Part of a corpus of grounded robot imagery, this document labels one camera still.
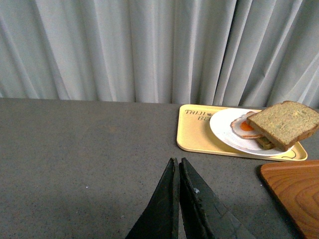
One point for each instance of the bread slice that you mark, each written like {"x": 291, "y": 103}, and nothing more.
{"x": 285, "y": 123}
{"x": 265, "y": 143}

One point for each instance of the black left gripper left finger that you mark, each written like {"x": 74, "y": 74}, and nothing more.
{"x": 160, "y": 219}

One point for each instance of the white round plate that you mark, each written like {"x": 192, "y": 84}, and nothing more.
{"x": 220, "y": 124}

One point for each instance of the fried egg toy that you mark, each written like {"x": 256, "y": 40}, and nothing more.
{"x": 240, "y": 127}

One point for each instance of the brown wooden tray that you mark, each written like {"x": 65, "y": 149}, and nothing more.
{"x": 296, "y": 186}

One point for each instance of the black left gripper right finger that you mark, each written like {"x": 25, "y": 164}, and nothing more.
{"x": 204, "y": 215}

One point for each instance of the yellow bear tray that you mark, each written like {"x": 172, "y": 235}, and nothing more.
{"x": 194, "y": 134}

